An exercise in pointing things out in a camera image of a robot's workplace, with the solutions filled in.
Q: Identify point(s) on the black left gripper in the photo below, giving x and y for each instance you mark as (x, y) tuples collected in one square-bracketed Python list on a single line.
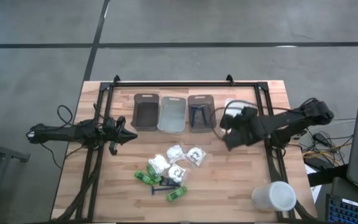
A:
[(117, 137)]

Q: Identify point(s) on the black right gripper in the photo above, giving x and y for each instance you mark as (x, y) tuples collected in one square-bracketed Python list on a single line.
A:
[(249, 130)]

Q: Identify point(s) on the blue disposable razor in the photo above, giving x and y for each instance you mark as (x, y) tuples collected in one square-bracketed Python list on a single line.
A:
[(204, 116), (163, 189), (193, 118)]

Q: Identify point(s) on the vanity pack zip bag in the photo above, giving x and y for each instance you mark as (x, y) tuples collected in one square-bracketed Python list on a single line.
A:
[(158, 164), (175, 153), (196, 155), (176, 173)]

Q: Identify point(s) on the green travel shampoo bottle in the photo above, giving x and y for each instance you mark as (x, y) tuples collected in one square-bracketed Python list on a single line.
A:
[(143, 177), (176, 193), (155, 179)]

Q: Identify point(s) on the dark blue shave butter tube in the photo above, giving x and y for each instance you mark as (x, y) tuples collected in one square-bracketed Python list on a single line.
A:
[(168, 182)]

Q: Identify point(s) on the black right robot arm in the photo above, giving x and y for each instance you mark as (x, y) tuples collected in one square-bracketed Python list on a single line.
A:
[(291, 119)]

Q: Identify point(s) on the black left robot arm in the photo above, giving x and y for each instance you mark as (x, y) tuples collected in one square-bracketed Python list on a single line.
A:
[(61, 133)]

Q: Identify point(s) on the dark smoky plastic bin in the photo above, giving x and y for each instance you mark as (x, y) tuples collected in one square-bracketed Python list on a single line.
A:
[(146, 113)]

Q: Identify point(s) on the smoky grey plastic bin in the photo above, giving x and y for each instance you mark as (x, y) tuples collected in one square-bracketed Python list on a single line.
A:
[(212, 118)]

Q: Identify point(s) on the white plastic bin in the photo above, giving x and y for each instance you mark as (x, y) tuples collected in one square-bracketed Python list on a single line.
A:
[(233, 104)]

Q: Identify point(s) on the pale grey plastic bin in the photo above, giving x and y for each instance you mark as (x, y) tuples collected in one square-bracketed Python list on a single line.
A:
[(172, 116)]

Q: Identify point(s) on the white translucent plastic cup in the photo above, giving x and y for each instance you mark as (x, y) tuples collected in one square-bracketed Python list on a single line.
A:
[(273, 196)]

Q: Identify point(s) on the black power adapter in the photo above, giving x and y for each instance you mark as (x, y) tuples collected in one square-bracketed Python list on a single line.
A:
[(319, 137)]

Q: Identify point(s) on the white paper sheet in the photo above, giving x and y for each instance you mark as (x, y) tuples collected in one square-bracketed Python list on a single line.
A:
[(312, 186)]

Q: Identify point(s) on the black flat bar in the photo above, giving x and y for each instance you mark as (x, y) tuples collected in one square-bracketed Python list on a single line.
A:
[(328, 175)]

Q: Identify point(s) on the laptop with blue keyboard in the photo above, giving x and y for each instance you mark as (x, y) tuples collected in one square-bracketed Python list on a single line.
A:
[(350, 214)]

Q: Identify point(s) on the black aluminium rig frame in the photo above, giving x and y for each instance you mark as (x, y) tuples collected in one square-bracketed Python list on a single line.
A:
[(182, 84)]

